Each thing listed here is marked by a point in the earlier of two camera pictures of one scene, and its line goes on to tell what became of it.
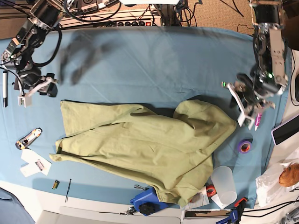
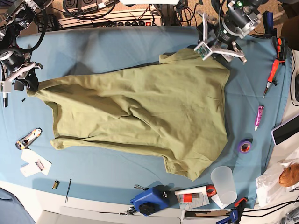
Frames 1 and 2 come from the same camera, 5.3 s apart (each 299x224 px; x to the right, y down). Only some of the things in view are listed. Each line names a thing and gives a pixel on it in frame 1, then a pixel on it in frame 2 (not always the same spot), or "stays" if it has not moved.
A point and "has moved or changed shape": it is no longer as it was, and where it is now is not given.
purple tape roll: [245, 145] stays
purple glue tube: [257, 120] stays
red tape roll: [210, 190] stays
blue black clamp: [236, 214] stays
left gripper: [252, 93] -> [219, 34]
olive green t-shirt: [172, 152] has moved or changed shape
